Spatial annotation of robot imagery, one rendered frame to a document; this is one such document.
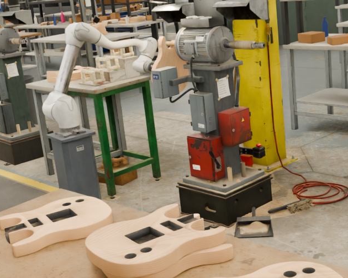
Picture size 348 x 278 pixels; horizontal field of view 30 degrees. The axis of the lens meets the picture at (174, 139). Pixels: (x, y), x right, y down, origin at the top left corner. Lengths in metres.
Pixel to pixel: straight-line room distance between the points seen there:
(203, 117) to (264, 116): 1.19
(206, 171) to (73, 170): 0.98
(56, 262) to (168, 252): 0.45
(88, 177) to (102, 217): 2.38
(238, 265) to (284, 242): 2.25
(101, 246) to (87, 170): 2.73
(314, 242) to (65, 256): 2.31
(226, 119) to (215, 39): 0.55
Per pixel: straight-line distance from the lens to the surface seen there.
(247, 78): 5.55
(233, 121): 4.43
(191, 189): 4.68
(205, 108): 4.43
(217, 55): 4.41
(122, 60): 5.41
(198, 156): 4.55
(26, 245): 2.32
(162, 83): 4.46
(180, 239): 2.03
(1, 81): 6.82
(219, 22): 4.48
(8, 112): 6.83
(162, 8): 4.80
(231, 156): 4.64
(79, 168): 4.74
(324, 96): 6.86
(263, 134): 5.58
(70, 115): 4.69
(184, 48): 4.53
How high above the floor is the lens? 1.83
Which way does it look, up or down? 15 degrees down
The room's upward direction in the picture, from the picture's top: 7 degrees counter-clockwise
